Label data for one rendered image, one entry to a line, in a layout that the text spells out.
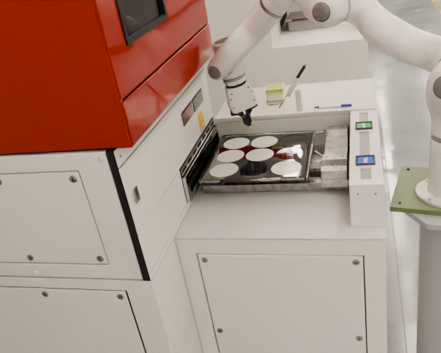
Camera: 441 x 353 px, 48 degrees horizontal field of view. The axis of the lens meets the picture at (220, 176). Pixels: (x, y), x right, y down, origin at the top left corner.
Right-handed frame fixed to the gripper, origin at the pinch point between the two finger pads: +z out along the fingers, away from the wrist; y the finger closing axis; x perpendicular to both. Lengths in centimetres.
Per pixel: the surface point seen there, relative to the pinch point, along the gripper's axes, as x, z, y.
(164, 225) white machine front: -42, 2, -43
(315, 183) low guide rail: -36.2, 14.2, 7.2
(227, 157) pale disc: -10.1, 6.2, -13.6
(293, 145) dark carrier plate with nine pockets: -15.0, 9.6, 10.3
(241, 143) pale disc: -1.1, 7.3, -5.1
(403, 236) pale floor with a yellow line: 23, 109, 70
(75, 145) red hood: -50, -34, -55
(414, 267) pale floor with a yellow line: -1, 107, 59
